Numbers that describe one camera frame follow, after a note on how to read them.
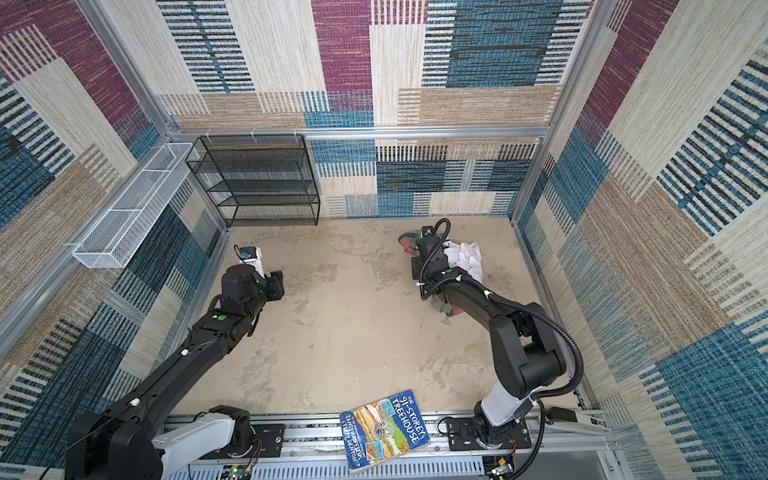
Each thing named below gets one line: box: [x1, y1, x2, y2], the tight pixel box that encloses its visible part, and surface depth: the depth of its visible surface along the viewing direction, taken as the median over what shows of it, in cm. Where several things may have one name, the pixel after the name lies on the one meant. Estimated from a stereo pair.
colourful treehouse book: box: [339, 390, 432, 474], surface depth 74 cm
